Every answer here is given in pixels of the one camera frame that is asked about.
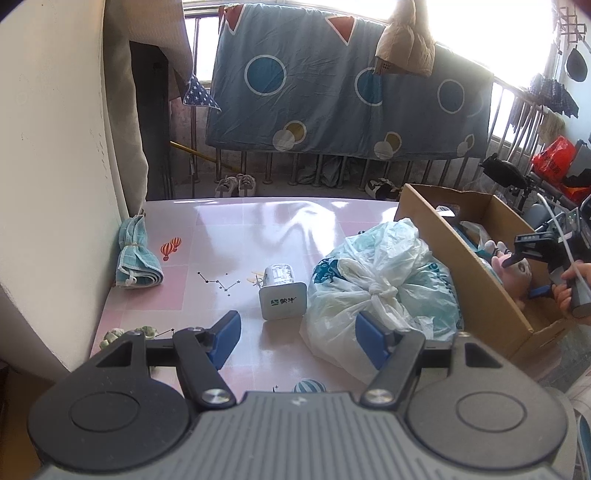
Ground beige curtain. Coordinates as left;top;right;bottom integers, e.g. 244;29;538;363
104;0;192;210

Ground blue star-patterned cloth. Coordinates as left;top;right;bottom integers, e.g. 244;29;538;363
182;74;222;112

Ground dark cabinet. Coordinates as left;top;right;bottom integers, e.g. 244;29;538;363
129;41;174;201

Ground black hanging cap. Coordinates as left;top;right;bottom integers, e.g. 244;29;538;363
566;46;589;81

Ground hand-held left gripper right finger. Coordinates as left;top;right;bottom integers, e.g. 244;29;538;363
355;311;505;409

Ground white yogurt cup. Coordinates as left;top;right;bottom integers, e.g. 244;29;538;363
257;263;309;320

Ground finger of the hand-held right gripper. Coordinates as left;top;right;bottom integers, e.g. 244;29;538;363
502;233;557;270
529;282;562;300

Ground grey blanket with circles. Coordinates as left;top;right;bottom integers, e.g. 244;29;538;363
205;2;495;162

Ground black white shoe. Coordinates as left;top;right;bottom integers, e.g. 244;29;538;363
365;178;400;201

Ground red plastic bag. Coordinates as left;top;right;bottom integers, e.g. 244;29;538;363
531;136;578;188

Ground dark hanging clothes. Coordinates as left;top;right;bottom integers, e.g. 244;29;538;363
529;74;578;118

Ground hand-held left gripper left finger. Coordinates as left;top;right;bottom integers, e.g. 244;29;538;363
95;310;243;409

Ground light blue checked towel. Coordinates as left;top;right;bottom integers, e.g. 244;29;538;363
115;215;164;289

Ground person's right hand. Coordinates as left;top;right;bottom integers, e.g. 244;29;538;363
554;262;591;317

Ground brown hanging cloth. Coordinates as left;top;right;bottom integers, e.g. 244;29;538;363
375;0;435;77

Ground white green plastic bag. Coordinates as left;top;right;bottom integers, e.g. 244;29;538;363
299;218;465;384

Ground yellow stick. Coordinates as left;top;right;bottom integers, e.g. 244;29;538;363
170;141;241;178

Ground grey hanging garment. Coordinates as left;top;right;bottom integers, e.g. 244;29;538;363
295;154;352;188

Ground green floral cloth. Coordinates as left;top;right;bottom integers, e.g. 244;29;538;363
99;325;160;352

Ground pink plush toy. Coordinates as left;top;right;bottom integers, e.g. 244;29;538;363
490;240;533;311

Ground wheelchair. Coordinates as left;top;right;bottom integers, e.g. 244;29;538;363
480;141;591;241

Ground brown cardboard box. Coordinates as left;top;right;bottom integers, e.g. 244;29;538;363
394;184;573;365

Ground white cable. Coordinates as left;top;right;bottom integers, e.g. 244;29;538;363
537;193;591;296

